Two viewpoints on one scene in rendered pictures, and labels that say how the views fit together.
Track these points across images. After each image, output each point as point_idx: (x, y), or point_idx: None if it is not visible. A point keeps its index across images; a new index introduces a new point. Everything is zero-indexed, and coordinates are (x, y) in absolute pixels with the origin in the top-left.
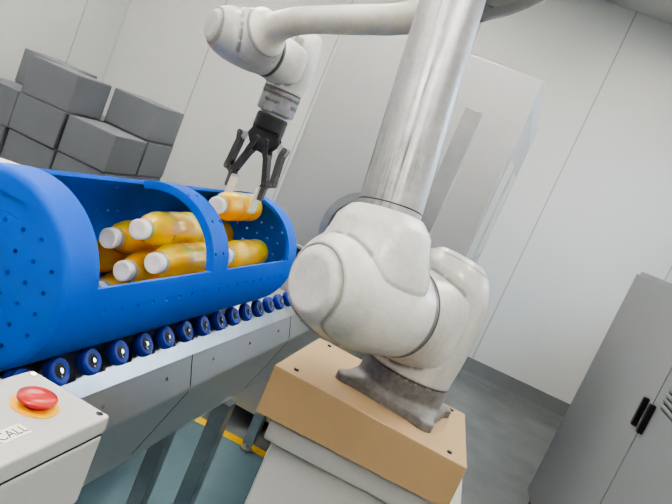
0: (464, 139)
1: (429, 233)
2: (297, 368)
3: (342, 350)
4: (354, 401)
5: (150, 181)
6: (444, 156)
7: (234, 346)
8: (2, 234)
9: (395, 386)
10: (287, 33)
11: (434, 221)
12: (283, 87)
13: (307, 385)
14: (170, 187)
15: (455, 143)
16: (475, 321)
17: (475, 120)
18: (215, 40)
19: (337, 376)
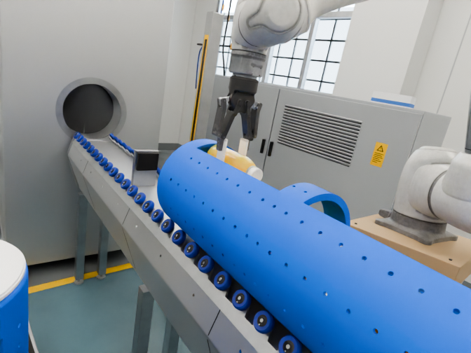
0: (217, 36)
1: (209, 106)
2: (449, 258)
3: (352, 220)
4: (460, 252)
5: (308, 199)
6: (208, 51)
7: None
8: None
9: (444, 230)
10: (330, 11)
11: (211, 97)
12: (264, 52)
13: (465, 264)
14: (323, 195)
15: (212, 40)
16: None
17: (221, 21)
18: (290, 30)
19: (428, 244)
